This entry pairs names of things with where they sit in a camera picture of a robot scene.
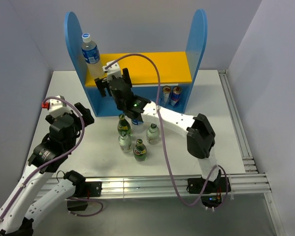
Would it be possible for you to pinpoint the green Perrier glass bottle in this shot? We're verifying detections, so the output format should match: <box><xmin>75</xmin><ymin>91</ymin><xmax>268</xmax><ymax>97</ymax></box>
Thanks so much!
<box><xmin>118</xmin><ymin>114</ymin><xmax>132</xmax><ymax>135</ymax></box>

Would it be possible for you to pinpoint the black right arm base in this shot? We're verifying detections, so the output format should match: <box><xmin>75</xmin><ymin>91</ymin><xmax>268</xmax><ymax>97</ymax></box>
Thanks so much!
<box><xmin>186</xmin><ymin>177</ymin><xmax>232</xmax><ymax>208</ymax></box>

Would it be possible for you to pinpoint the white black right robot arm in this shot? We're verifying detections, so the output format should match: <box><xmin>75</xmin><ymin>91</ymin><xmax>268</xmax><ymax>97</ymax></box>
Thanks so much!
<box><xmin>94</xmin><ymin>68</ymin><xmax>221</xmax><ymax>194</ymax></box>

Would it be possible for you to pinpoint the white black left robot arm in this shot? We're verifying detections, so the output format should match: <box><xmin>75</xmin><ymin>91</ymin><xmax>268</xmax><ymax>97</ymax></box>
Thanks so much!
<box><xmin>0</xmin><ymin>101</ymin><xmax>94</xmax><ymax>236</ymax></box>

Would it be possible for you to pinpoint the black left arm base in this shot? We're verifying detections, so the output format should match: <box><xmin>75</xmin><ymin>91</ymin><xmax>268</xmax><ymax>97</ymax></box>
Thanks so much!
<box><xmin>67</xmin><ymin>181</ymin><xmax>102</xmax><ymax>213</ymax></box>

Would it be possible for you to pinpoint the blue and yellow shelf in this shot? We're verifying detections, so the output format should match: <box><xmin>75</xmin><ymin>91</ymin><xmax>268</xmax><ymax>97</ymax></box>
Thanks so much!
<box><xmin>64</xmin><ymin>9</ymin><xmax>207</xmax><ymax>117</ymax></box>

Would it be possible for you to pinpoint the plastic water bottle blue label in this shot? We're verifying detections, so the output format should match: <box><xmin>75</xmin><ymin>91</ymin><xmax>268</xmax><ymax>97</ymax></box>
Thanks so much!
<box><xmin>131</xmin><ymin>119</ymin><xmax>145</xmax><ymax>134</ymax></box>

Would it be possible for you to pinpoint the silver blue energy drink can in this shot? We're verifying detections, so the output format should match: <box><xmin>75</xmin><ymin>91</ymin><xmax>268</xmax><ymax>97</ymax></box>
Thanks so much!
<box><xmin>160</xmin><ymin>85</ymin><xmax>172</xmax><ymax>107</ymax></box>

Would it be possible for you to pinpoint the clear Chang glass bottle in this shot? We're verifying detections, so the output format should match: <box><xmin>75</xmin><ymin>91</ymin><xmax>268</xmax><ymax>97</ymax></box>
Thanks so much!
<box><xmin>147</xmin><ymin>123</ymin><xmax>160</xmax><ymax>145</ymax></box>
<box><xmin>118</xmin><ymin>131</ymin><xmax>133</xmax><ymax>152</ymax></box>

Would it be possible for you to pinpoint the blue silver Red Bull can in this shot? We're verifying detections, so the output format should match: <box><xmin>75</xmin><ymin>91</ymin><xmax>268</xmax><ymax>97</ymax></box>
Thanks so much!
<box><xmin>170</xmin><ymin>86</ymin><xmax>182</xmax><ymax>107</ymax></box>

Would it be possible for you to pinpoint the green glass bottle red label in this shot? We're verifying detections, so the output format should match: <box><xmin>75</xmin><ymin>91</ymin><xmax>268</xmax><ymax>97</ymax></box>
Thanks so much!
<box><xmin>133</xmin><ymin>139</ymin><xmax>147</xmax><ymax>162</ymax></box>

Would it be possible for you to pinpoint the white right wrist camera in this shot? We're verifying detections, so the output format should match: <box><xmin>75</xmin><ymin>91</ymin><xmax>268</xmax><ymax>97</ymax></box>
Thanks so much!
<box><xmin>102</xmin><ymin>61</ymin><xmax>122</xmax><ymax>82</ymax></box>

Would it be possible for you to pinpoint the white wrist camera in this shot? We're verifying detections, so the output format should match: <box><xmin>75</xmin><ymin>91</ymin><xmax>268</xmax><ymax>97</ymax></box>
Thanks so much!
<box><xmin>102</xmin><ymin>61</ymin><xmax>122</xmax><ymax>82</ymax></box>
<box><xmin>42</xmin><ymin>99</ymin><xmax>71</xmax><ymax>118</ymax></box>

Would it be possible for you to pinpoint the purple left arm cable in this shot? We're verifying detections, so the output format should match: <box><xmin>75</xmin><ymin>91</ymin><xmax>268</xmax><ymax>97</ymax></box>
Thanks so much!
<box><xmin>0</xmin><ymin>96</ymin><xmax>86</xmax><ymax>224</ymax></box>

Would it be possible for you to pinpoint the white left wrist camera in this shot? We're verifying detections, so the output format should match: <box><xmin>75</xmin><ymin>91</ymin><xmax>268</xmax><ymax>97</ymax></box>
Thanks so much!
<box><xmin>42</xmin><ymin>99</ymin><xmax>71</xmax><ymax>118</ymax></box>

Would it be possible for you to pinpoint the aluminium side rail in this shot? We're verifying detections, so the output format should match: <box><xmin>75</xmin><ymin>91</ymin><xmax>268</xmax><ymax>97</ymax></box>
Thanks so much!
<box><xmin>218</xmin><ymin>70</ymin><xmax>258</xmax><ymax>174</ymax></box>

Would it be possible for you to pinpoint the aluminium front rail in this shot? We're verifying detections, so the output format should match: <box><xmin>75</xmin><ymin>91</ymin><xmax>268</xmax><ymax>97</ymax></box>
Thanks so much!
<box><xmin>86</xmin><ymin>174</ymin><xmax>271</xmax><ymax>199</ymax></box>

